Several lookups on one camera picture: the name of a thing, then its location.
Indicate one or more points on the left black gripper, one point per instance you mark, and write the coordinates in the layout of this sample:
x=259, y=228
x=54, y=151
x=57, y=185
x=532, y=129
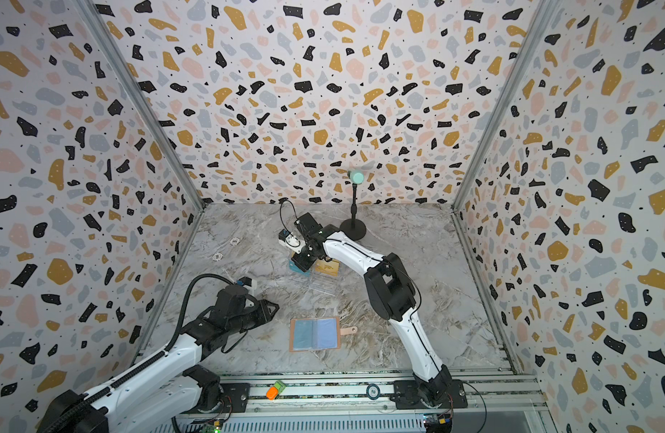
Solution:
x=266, y=310

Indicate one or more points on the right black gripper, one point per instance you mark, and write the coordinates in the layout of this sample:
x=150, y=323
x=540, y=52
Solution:
x=309, y=254

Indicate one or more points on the teal card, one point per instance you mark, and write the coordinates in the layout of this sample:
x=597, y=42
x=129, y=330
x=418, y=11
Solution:
x=294, y=268

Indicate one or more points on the pink leather card holder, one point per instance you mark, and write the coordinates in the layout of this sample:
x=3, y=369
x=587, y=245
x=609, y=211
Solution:
x=318, y=334

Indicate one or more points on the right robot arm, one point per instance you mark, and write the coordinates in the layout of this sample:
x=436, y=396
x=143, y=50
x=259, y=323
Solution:
x=391, y=293

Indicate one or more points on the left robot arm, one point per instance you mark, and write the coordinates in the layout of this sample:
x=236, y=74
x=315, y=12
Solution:
x=170, y=381

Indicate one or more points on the clear acrylic card stand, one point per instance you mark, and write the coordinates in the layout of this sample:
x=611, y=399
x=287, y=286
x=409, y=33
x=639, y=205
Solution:
x=324, y=284

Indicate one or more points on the black microphone stand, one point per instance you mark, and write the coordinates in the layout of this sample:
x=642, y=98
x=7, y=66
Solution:
x=354, y=216

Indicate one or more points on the orange green small tool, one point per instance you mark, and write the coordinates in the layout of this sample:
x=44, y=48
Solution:
x=275, y=390

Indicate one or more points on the mint green microphone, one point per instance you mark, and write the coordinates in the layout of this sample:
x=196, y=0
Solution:
x=356, y=177

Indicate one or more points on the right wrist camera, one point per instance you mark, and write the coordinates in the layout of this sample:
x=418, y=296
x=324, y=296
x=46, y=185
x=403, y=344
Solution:
x=287, y=239

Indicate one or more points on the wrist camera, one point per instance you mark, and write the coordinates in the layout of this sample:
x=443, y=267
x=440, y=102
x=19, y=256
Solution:
x=247, y=282
x=287, y=239

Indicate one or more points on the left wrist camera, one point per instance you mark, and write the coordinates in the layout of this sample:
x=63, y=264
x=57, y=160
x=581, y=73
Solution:
x=247, y=282

